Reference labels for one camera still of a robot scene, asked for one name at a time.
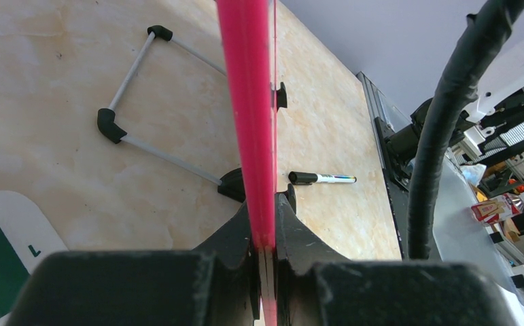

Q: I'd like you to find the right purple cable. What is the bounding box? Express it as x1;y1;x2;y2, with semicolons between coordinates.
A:
406;0;524;261

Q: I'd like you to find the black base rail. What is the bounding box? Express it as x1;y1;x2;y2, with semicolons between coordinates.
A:
356;71;419;259

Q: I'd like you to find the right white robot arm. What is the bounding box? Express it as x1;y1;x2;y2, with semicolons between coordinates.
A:
464;40;524;123

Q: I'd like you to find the green white chess mat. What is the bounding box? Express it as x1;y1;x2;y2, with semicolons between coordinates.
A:
0;191;67;325

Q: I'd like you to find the black whiteboard stand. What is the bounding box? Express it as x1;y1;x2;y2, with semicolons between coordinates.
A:
97;24;297;213

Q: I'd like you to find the black marker pen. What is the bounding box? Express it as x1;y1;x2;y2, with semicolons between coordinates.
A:
288;171;357;185

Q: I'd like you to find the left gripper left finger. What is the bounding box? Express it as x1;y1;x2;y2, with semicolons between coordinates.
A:
192;203;260;325

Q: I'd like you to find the pink framed whiteboard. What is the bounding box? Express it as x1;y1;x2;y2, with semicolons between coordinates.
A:
217;1;278;325

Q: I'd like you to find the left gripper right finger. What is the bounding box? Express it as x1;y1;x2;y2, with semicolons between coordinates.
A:
275;193;350;325

